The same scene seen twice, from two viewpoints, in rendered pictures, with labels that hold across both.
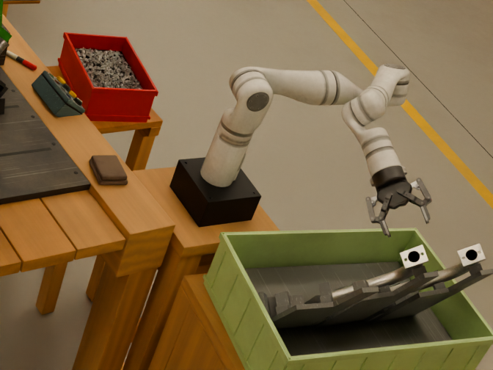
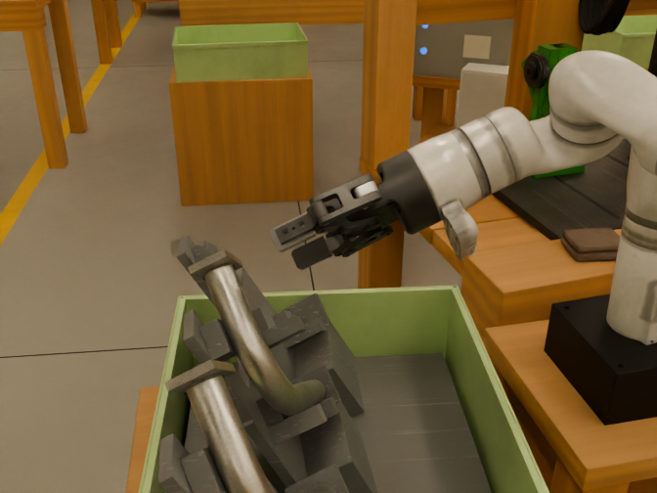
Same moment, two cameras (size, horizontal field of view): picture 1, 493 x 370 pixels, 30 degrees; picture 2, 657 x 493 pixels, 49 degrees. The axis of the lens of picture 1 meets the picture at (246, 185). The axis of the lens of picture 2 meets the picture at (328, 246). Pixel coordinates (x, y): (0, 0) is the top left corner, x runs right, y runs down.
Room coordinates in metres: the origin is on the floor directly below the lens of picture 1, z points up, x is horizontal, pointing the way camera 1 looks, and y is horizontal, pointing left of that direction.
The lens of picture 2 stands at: (2.14, -0.88, 1.53)
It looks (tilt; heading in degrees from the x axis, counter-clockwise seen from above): 28 degrees down; 121
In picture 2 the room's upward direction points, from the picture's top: straight up
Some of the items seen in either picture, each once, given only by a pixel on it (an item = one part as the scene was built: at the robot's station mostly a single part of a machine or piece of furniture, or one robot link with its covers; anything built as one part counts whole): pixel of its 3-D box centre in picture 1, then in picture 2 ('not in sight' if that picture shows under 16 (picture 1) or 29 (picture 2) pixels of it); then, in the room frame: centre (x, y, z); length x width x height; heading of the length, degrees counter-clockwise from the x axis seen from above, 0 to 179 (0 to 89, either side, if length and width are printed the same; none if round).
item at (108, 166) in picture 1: (108, 169); (595, 244); (1.95, 0.35, 0.91); 0.10 x 0.08 x 0.03; 36
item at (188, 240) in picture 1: (205, 207); (625, 384); (2.07, 0.08, 0.83); 0.32 x 0.32 x 0.04; 44
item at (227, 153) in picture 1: (226, 151); (650, 271); (2.07, 0.08, 1.03); 0.09 x 0.09 x 0.17; 52
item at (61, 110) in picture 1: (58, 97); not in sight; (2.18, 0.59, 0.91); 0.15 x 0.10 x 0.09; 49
